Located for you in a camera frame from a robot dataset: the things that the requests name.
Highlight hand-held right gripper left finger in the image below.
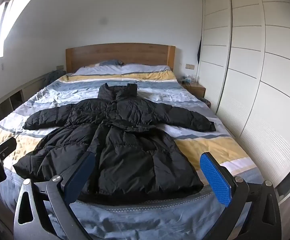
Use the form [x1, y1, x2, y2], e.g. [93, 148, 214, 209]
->
[13, 152, 96, 240]

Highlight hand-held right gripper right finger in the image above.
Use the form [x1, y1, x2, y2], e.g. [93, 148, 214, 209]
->
[199, 152, 282, 240]

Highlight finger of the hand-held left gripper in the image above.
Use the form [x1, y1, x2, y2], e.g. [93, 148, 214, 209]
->
[0, 136, 18, 161]

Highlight black puffer jacket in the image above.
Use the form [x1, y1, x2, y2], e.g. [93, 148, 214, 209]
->
[13, 82, 217, 207]

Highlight dark clothes pile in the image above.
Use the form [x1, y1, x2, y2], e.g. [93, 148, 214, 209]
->
[42, 70, 67, 86]

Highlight striped duvet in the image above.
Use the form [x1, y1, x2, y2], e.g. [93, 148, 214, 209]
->
[0, 69, 266, 240]

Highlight low white shelf unit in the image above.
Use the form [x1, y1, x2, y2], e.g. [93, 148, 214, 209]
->
[0, 73, 51, 131]

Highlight wooden nightstand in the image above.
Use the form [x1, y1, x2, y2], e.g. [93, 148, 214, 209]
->
[181, 81, 207, 98]

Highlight white sliding-door wardrobe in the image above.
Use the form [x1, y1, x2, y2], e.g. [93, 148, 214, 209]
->
[197, 0, 290, 207]

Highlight blue patterned pillow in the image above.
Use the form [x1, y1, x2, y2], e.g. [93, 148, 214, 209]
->
[91, 59, 125, 68]

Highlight pale lilac pillow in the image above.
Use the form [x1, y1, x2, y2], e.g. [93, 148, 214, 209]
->
[121, 64, 172, 72]

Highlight wooden headboard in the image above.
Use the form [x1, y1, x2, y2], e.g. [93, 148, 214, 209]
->
[65, 43, 176, 74]

